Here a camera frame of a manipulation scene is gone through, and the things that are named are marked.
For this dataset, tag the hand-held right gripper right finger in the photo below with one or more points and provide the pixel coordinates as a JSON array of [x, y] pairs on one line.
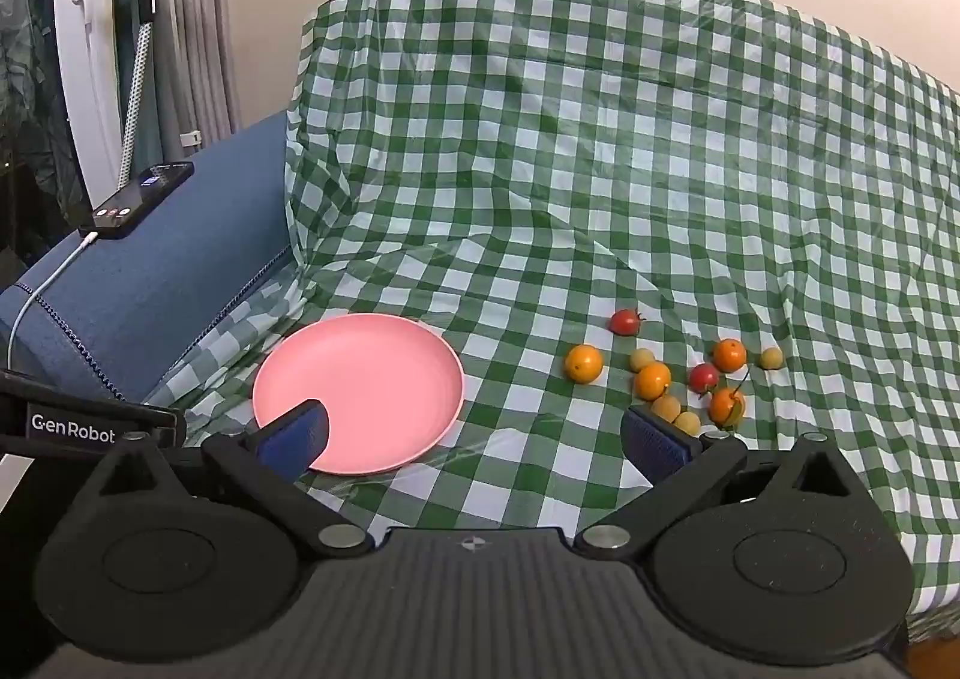
[[654, 445]]

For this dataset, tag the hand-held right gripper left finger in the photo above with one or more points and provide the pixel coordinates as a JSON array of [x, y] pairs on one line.
[[296, 435]]

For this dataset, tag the small yellow fruit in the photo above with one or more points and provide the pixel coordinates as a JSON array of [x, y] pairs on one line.
[[641, 359], [686, 422], [771, 358], [665, 408]]

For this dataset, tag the leafy small orange mandarin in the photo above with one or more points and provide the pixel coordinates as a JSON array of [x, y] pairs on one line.
[[724, 409]]

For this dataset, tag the pink plate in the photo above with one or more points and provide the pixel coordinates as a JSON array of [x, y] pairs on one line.
[[375, 386]]

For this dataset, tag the small red fruit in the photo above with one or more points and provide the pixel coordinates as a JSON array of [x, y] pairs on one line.
[[624, 322], [703, 377]]

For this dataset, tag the black smartphone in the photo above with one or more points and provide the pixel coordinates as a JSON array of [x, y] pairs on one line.
[[139, 199]]

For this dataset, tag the green checked tablecloth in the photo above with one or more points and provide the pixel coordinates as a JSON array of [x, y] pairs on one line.
[[600, 161]]

